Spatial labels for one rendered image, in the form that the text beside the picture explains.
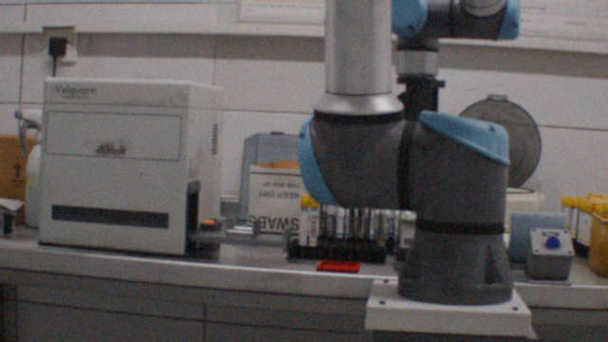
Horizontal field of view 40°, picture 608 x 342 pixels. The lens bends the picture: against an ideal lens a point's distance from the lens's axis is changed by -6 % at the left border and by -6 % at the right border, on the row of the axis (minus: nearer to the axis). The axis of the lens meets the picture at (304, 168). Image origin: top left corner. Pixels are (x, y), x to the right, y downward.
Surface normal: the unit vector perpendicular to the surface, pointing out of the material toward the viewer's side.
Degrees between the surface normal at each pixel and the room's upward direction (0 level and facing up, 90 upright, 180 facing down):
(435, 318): 90
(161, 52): 90
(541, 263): 120
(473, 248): 72
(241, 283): 90
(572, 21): 94
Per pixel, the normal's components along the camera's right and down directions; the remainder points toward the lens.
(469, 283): 0.03, -0.27
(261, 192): -0.11, 0.05
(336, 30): -0.64, 0.17
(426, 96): -0.77, 0.01
